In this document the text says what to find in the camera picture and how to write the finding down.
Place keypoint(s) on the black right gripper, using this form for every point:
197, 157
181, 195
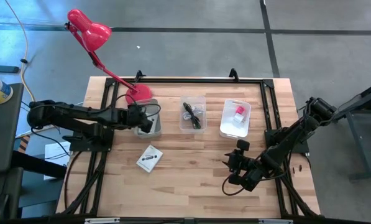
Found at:
245, 163

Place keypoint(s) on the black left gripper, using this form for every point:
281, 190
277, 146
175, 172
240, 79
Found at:
137, 115

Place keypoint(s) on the white card reader box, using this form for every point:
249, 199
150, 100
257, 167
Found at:
149, 158

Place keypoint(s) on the small white box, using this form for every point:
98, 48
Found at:
238, 118

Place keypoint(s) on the small red box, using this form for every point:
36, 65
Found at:
240, 109

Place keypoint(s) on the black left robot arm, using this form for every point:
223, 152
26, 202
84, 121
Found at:
79, 113

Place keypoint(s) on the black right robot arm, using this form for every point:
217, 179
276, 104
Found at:
284, 143

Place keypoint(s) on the grey plastic bin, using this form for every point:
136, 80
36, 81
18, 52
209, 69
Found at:
156, 130

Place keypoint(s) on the white plastic bin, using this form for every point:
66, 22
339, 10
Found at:
231, 130

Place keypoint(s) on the clear plastic bin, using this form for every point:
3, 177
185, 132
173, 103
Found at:
204, 127

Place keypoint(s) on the white paper sheet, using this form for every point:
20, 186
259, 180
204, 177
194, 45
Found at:
53, 161

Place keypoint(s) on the red desk lamp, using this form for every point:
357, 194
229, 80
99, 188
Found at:
93, 32

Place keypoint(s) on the dark metal stand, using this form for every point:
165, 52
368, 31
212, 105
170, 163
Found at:
356, 130

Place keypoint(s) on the dark grey side desk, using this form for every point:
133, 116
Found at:
2, 130

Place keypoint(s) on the flat black floor strip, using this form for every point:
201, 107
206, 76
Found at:
2, 69

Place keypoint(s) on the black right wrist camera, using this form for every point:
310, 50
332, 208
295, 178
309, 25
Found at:
243, 145

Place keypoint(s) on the black frame clamp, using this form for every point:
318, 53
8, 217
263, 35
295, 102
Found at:
139, 75
234, 75

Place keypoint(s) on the black aluminium table frame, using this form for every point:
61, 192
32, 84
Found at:
188, 81

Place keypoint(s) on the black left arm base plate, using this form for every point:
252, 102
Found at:
79, 145

